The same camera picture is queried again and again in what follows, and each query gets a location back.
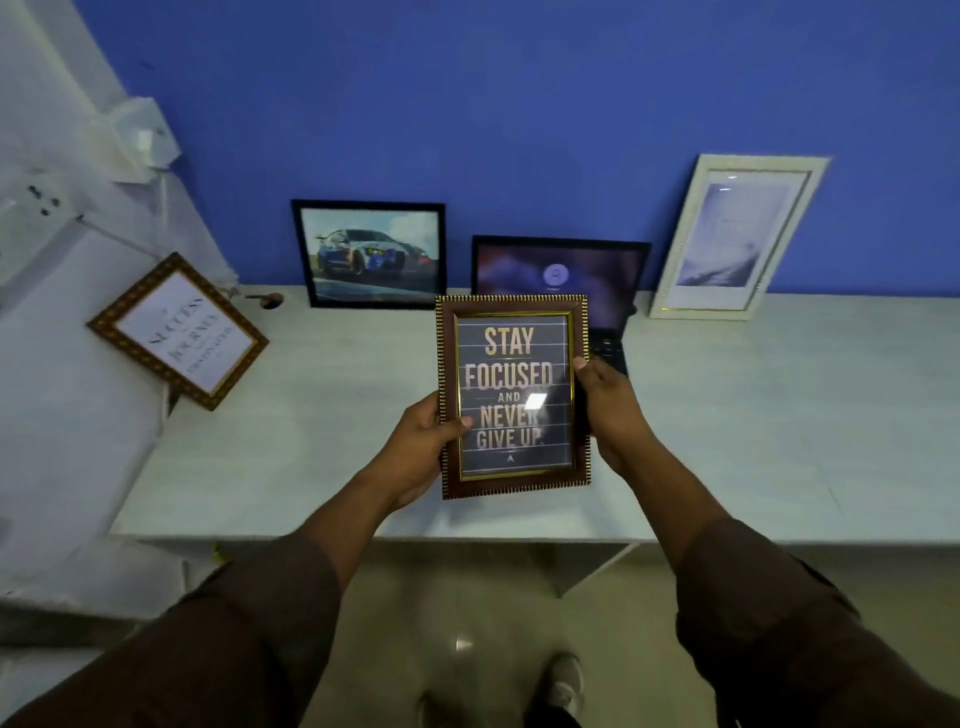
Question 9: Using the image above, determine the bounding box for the person's right forearm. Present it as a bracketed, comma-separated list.
[616, 435, 960, 728]

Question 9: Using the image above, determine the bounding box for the black framed car picture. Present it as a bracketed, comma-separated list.
[291, 198, 448, 310]

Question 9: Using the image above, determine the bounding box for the white desk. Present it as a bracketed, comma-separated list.
[110, 285, 960, 598]

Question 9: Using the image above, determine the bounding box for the person's left forearm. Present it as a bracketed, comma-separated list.
[0, 466, 397, 728]

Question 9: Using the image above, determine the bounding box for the person's right shoe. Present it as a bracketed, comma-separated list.
[541, 654, 586, 720]

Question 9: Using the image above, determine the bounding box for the brown framed quote picture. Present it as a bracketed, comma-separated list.
[435, 294, 592, 501]

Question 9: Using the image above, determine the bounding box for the white wall junction box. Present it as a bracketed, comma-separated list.
[84, 97, 183, 185]

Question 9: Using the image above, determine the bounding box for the person's left hand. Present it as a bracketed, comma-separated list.
[363, 392, 475, 512]

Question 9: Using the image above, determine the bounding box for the white wall socket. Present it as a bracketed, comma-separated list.
[0, 174, 80, 286]

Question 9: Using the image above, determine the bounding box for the white cable conduit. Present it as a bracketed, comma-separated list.
[78, 171, 240, 292]

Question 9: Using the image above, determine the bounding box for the person's right hand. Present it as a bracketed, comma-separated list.
[573, 356, 655, 477]

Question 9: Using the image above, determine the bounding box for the black laptop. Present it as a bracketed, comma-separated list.
[470, 234, 652, 378]

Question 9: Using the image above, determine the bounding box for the gold patterned framed text picture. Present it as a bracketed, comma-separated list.
[86, 252, 270, 412]

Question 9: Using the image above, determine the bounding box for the white framed sky picture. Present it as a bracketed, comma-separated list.
[649, 153, 832, 322]

